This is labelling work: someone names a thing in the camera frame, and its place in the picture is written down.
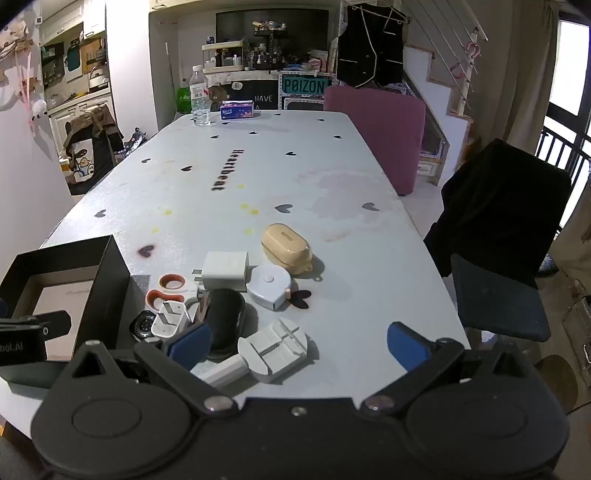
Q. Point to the brown cartoon apron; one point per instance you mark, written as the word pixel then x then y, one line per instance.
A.
pixel 87 147

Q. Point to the black tiered stand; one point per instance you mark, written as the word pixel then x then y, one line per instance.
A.
pixel 270 44

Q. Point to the teal sign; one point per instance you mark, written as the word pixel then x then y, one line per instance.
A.
pixel 304 86

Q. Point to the black vest with white trim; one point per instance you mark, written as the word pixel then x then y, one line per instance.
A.
pixel 369 46

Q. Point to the orange and white scissors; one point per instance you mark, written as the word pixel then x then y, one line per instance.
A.
pixel 171 282

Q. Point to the white shelf rack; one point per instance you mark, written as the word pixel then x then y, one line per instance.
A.
pixel 226 55

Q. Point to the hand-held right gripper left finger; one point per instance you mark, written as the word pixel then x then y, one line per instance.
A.
pixel 191 346

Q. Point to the white plush toy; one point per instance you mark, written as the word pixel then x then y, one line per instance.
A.
pixel 39 106

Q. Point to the beige earbud case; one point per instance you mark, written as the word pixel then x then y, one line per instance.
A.
pixel 286 249

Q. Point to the pink chair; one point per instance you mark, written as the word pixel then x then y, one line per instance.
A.
pixel 378 134

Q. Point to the white rectangular stick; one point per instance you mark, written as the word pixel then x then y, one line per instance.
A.
pixel 224 370

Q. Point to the clothes drying rack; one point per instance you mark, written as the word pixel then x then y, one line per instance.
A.
pixel 443 27

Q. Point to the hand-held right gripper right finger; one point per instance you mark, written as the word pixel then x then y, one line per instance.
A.
pixel 406 346

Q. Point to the black oval case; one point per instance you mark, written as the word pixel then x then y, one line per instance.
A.
pixel 226 318

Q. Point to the white tape measure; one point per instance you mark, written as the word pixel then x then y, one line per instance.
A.
pixel 270 284

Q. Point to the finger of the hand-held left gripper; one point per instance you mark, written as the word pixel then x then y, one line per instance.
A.
pixel 41 325

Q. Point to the green bag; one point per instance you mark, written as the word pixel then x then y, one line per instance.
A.
pixel 183 99

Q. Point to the black box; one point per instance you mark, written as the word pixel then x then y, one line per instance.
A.
pixel 108 295

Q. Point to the small white charger plug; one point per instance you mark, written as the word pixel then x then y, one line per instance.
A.
pixel 170 319

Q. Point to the clear water bottle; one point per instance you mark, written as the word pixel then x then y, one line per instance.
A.
pixel 200 99

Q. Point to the dark office chair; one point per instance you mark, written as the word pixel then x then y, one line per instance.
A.
pixel 498 304

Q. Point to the wooden stool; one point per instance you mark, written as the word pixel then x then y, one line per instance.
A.
pixel 558 381

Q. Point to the large white charger plug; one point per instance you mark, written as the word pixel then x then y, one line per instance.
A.
pixel 226 270

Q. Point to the white slotted watch tool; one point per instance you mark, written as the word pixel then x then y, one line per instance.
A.
pixel 277 350

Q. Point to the purple tissue pack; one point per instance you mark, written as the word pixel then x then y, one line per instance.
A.
pixel 238 110

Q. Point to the rice cooker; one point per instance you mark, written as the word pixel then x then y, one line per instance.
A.
pixel 98 78

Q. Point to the black cloth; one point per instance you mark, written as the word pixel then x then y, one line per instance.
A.
pixel 503 203

